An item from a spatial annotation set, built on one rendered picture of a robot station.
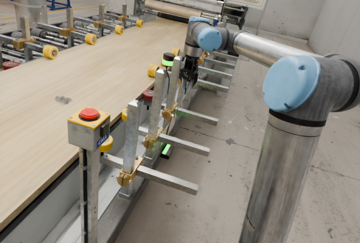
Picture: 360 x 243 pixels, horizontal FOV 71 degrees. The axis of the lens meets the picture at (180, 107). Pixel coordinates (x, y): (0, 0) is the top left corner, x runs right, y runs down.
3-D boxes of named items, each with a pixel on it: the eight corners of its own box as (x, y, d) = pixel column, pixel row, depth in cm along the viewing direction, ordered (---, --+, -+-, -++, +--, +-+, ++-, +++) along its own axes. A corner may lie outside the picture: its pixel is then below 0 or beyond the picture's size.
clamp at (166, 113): (177, 110, 150) (178, 102, 148) (170, 120, 139) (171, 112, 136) (167, 107, 151) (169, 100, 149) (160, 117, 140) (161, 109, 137)
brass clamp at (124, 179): (143, 167, 109) (144, 158, 106) (129, 189, 97) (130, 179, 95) (130, 162, 110) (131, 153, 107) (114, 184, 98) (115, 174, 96)
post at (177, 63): (168, 134, 151) (182, 56, 128) (166, 137, 148) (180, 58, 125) (163, 132, 151) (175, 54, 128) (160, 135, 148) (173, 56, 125)
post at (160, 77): (153, 157, 128) (166, 69, 106) (150, 162, 125) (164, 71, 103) (147, 155, 129) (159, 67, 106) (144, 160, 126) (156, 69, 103)
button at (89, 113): (102, 116, 60) (102, 110, 59) (92, 124, 57) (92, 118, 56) (87, 111, 61) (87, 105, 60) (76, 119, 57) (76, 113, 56)
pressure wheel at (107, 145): (108, 152, 112) (109, 131, 106) (114, 164, 106) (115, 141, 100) (89, 156, 107) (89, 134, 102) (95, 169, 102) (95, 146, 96)
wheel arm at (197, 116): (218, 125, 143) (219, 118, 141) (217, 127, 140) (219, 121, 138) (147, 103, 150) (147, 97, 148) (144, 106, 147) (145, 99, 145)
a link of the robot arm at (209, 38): (230, 31, 98) (218, 23, 109) (203, 28, 95) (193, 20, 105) (224, 54, 103) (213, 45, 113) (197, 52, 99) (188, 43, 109)
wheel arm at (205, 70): (231, 78, 181) (232, 73, 180) (230, 80, 178) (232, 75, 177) (165, 61, 190) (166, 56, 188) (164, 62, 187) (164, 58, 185)
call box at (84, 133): (110, 139, 64) (111, 113, 61) (94, 155, 58) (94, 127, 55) (85, 131, 66) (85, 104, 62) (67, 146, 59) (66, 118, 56)
